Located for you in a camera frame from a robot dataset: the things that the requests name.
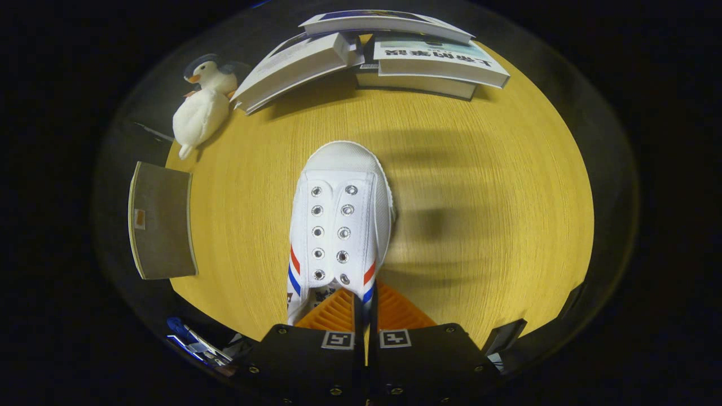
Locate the white penguin plush toy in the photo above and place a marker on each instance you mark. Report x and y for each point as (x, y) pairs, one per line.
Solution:
(200, 115)

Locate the white canvas shoe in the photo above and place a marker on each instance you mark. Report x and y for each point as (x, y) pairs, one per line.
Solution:
(338, 225)

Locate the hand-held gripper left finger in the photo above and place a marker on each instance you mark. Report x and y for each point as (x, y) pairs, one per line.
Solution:
(316, 366)

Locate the blue cover book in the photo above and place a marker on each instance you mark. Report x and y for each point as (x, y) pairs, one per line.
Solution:
(383, 25)

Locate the thick teal cover book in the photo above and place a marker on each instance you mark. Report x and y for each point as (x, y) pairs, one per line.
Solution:
(434, 62)

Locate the thick plain white book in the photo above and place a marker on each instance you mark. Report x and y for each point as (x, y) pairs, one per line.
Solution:
(417, 84)

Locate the grey fabric storage box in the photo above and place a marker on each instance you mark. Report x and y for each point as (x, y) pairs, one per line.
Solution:
(163, 225)

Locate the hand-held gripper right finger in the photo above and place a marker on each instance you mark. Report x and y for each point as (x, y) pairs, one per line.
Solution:
(434, 366)

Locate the white rack with clutter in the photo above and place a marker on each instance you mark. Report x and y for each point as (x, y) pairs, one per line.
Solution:
(197, 349)

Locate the white book with dark photo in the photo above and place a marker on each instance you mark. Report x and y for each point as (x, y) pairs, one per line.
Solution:
(293, 62)

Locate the black rectangular object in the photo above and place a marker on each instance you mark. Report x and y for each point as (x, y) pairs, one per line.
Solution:
(505, 335)

